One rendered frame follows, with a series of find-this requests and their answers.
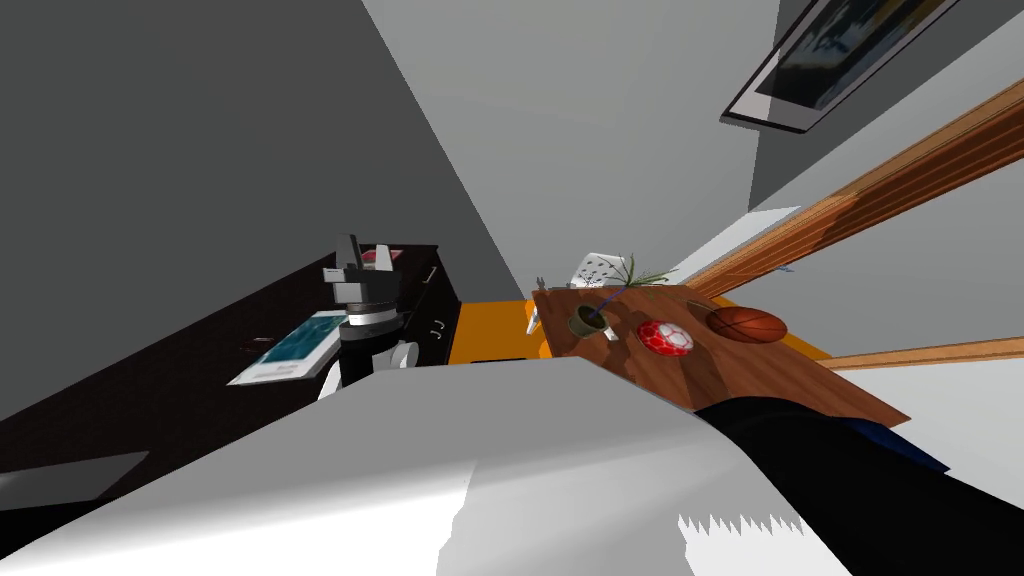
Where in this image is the potted green plant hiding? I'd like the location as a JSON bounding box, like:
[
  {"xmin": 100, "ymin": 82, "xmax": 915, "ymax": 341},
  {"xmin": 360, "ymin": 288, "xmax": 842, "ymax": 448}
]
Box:
[{"xmin": 567, "ymin": 253, "xmax": 678, "ymax": 342}]

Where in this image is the brown wooden table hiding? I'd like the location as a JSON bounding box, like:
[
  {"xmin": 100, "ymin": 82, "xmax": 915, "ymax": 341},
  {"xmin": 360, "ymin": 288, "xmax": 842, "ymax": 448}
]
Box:
[{"xmin": 531, "ymin": 283, "xmax": 913, "ymax": 430}]

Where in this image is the framed wall picture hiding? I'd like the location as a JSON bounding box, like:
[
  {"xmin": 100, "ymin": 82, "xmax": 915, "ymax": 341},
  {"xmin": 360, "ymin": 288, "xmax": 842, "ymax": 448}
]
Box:
[{"xmin": 718, "ymin": 0, "xmax": 961, "ymax": 135}]

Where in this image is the red and white ball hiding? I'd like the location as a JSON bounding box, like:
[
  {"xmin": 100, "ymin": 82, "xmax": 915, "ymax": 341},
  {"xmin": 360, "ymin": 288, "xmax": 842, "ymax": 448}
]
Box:
[{"xmin": 635, "ymin": 319, "xmax": 697, "ymax": 359}]

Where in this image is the white chair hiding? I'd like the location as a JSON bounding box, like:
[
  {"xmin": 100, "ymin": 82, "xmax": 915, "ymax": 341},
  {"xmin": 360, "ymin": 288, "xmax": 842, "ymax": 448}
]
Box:
[{"xmin": 568, "ymin": 251, "xmax": 635, "ymax": 290}]

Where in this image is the black desk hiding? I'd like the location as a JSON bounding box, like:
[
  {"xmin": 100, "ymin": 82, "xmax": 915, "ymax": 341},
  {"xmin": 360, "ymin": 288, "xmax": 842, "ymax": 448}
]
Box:
[{"xmin": 0, "ymin": 243, "xmax": 465, "ymax": 553}]

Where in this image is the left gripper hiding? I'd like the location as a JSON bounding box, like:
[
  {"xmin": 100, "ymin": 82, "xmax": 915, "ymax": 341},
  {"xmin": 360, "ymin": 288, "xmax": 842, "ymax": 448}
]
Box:
[{"xmin": 322, "ymin": 233, "xmax": 402, "ymax": 307}]

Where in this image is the teal and white book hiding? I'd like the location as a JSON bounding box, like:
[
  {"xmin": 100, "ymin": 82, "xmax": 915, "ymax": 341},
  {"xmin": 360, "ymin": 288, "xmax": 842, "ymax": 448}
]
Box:
[{"xmin": 226, "ymin": 310, "xmax": 351, "ymax": 389}]

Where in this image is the orange basketball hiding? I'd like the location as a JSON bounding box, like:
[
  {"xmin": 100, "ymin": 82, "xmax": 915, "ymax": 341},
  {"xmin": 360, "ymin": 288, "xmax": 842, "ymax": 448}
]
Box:
[{"xmin": 704, "ymin": 306, "xmax": 790, "ymax": 346}]

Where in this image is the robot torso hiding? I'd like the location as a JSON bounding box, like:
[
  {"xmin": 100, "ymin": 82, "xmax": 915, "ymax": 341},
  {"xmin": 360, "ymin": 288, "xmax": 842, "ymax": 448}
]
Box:
[{"xmin": 0, "ymin": 356, "xmax": 854, "ymax": 576}]

